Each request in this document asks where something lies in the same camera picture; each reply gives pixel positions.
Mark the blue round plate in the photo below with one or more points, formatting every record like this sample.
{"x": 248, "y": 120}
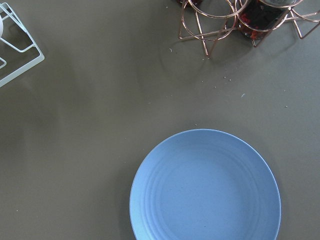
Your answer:
{"x": 204, "y": 184}

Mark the dark drink bottle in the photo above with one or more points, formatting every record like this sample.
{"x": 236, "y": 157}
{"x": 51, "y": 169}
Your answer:
{"x": 260, "y": 17}

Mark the copper wire bottle rack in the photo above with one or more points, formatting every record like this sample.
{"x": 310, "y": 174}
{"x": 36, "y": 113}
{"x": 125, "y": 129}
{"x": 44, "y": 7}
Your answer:
{"x": 211, "y": 21}

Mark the white wire rack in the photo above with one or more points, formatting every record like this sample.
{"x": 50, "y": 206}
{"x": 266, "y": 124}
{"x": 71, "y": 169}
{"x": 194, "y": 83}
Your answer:
{"x": 18, "y": 50}

